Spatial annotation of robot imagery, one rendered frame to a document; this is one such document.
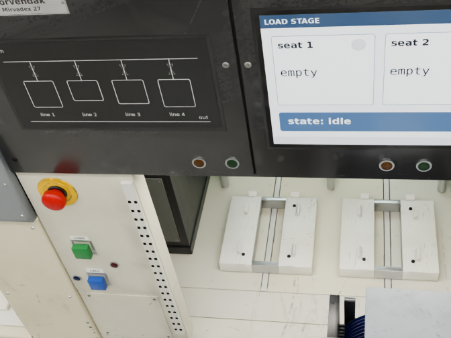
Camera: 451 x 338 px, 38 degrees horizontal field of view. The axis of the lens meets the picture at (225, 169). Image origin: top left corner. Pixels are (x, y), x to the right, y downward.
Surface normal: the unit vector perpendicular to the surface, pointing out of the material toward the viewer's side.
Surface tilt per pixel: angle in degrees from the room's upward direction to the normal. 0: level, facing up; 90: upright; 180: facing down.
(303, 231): 0
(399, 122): 90
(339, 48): 90
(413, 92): 90
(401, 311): 1
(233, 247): 0
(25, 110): 90
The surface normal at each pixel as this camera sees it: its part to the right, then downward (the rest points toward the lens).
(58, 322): -0.15, 0.72
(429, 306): -0.13, -0.70
